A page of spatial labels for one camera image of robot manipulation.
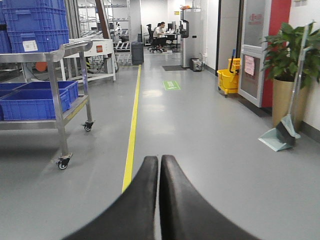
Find teal dustpan with broom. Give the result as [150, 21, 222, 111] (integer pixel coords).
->
[259, 23, 312, 152]

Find potted green plant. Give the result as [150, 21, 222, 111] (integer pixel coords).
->
[263, 21, 320, 132]

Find dark grey trash bin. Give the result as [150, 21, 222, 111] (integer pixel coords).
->
[131, 41, 144, 65]

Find steel cart shelf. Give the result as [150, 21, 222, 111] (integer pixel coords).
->
[0, 40, 94, 170]

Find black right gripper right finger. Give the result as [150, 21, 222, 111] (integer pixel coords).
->
[159, 155, 256, 240]

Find steel water dispenser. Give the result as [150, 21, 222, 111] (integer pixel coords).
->
[180, 8, 202, 68]

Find yellow mop bucket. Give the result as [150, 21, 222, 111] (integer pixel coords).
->
[217, 49, 241, 97]

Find wire waste basket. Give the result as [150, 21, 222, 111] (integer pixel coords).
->
[190, 58, 203, 72]

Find seated person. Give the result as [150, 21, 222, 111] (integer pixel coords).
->
[153, 21, 167, 52]

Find stacked blue crates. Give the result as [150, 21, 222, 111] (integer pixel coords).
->
[2, 0, 69, 53]

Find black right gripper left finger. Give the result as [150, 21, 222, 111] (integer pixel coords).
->
[64, 156, 159, 240]

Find white conveyor machine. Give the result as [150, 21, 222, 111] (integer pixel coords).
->
[60, 37, 117, 83]

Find blue bin on cart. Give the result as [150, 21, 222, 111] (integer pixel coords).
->
[0, 89, 56, 121]
[16, 81, 79, 103]

